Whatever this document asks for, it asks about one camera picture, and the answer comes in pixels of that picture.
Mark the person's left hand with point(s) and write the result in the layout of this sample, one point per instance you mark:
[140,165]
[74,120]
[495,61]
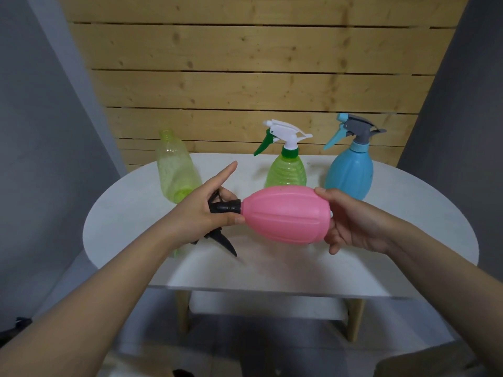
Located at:
[192,219]

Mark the person's right hand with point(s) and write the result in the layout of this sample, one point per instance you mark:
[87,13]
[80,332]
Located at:
[365,227]

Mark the black spray head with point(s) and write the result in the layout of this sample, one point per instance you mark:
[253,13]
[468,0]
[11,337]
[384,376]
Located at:
[224,206]

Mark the pale yellow-green clear bottle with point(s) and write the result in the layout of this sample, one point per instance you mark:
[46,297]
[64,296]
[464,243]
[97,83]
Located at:
[177,168]

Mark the blue plastic bottle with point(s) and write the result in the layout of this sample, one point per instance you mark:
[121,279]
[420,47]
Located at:
[349,174]

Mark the pink plastic bottle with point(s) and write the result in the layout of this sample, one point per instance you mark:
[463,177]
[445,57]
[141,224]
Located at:
[287,213]

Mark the green ribbed plastic bottle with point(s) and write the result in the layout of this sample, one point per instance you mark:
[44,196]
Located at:
[286,172]

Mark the grey blue spray head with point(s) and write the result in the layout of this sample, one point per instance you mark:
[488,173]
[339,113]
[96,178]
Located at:
[359,127]

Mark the white green spray head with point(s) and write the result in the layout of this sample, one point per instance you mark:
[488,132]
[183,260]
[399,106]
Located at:
[287,133]

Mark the person's right forearm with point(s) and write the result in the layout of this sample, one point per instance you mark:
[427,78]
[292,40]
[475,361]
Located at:
[456,290]

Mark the person's left forearm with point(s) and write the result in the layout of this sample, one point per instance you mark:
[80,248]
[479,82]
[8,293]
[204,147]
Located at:
[86,318]

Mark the person's right leg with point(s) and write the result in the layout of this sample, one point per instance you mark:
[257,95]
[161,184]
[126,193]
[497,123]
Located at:
[428,361]

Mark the wooden table leg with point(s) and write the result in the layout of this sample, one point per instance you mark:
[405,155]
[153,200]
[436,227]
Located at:
[182,312]
[355,319]

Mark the black shoe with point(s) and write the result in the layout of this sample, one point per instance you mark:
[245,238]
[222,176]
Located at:
[183,373]

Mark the wooden slat panel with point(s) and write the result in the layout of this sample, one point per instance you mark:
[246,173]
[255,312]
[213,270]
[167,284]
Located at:
[255,54]

